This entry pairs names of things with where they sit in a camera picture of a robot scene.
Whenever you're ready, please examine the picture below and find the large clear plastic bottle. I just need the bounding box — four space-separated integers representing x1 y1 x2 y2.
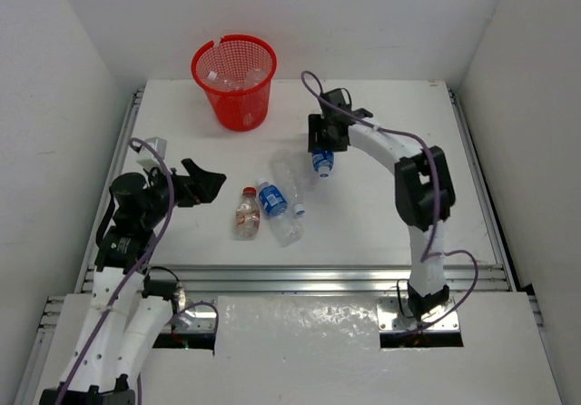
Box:
204 70 244 93

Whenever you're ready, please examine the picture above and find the aluminium frame rail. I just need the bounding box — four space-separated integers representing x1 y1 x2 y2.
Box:
81 263 505 295

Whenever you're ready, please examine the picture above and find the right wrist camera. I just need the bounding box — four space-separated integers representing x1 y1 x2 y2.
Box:
321 87 352 110

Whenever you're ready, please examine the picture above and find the clear crushed bottle blue cap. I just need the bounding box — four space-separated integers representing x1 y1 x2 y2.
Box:
243 68 268 90

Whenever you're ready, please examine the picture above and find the blue-label plastic bottle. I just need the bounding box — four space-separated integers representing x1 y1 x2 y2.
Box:
311 150 334 178

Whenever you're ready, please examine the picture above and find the blue-label bottle white cap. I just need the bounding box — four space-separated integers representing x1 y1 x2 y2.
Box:
257 178 302 247

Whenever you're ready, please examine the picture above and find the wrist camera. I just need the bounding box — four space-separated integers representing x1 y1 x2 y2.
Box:
321 87 352 110
136 136 167 171

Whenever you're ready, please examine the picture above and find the purple cable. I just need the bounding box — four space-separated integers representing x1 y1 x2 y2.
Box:
300 70 480 333
54 136 222 405

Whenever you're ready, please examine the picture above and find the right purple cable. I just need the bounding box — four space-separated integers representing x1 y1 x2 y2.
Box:
300 70 480 333

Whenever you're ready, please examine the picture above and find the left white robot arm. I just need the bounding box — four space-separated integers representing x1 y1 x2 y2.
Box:
40 159 226 404

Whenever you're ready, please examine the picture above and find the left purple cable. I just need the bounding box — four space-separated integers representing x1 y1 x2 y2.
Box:
54 136 222 405

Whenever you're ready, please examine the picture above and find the red mesh plastic bin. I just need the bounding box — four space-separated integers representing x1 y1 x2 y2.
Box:
191 35 277 132

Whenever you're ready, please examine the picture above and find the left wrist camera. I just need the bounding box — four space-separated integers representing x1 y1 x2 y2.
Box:
136 136 167 171

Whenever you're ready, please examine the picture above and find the red-capped labelled plastic bottle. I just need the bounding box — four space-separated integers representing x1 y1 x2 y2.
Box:
235 187 261 241

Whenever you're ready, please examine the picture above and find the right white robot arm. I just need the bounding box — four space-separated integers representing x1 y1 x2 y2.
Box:
308 88 456 321

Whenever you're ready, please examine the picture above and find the clear bottle blue-white cap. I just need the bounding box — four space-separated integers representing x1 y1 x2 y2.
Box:
271 150 305 218

